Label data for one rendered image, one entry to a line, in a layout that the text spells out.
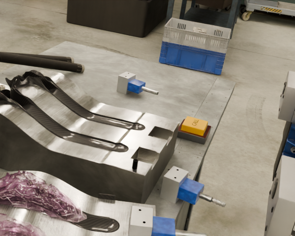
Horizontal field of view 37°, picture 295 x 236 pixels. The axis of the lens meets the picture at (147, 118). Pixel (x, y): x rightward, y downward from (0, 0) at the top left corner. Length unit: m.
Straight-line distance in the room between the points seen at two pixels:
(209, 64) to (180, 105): 2.77
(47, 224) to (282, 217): 0.35
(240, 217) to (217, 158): 0.55
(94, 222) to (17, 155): 0.26
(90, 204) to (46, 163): 0.16
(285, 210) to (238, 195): 1.78
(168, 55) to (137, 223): 3.48
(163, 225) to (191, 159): 0.36
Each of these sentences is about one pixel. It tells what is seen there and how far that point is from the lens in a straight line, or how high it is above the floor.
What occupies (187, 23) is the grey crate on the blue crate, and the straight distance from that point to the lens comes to 4.42.
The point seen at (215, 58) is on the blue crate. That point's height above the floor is 0.15.
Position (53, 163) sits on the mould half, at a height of 0.85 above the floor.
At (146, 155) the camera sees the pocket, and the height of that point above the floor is 0.87.
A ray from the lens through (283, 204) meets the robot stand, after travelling 0.67.
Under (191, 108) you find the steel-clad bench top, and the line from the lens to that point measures 1.34.
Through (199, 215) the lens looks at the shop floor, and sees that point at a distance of 2.23.
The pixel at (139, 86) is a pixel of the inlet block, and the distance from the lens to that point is 1.34.
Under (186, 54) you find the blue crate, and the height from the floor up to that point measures 0.14.
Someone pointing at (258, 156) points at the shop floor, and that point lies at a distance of 2.88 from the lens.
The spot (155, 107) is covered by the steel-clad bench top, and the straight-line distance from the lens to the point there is 1.31.
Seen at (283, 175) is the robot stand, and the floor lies 0.99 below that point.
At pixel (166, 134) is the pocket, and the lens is 1.00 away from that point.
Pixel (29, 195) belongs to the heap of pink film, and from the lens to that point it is 0.72.
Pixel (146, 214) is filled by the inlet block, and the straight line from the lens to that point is 0.74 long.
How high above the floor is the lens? 1.34
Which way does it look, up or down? 26 degrees down
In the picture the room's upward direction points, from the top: 9 degrees clockwise
